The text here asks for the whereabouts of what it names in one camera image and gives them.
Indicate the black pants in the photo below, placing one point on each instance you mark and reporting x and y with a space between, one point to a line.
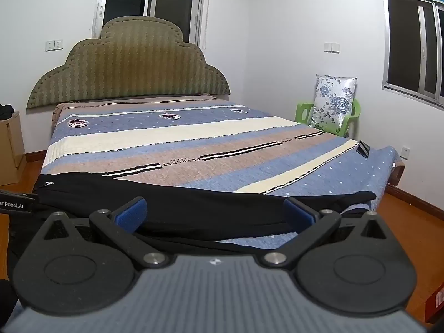
208 208

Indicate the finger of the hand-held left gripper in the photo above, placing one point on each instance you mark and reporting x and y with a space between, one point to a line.
17 203

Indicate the black phone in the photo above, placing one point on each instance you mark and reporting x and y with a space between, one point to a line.
363 149

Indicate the olive upholstered headboard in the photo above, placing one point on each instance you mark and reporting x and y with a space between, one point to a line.
138 66

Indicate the sliding window behind headboard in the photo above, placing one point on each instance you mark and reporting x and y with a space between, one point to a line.
166 0

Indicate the bed with striped blanket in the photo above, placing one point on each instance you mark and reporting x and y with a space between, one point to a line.
208 135

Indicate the white wall socket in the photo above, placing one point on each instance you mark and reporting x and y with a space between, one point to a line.
405 153

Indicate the green plastic chair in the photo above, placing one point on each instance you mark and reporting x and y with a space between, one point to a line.
301 112

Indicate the sliding window beside chair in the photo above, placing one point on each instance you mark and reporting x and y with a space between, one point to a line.
402 41

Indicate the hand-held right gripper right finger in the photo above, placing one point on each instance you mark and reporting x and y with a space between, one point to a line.
295 215

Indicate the dark cloth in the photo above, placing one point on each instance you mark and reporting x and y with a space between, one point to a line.
5 111

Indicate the wooden bed frame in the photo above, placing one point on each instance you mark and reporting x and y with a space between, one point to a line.
398 175

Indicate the cardboard box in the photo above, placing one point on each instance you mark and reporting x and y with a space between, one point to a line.
10 149

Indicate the blue floral pillow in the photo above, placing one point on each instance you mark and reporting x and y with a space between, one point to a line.
333 102

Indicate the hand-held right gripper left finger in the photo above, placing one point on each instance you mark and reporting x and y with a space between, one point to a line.
130 215

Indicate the white double wall switch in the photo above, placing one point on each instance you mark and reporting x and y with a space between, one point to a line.
54 45

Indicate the red box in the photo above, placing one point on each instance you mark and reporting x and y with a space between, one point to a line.
436 301

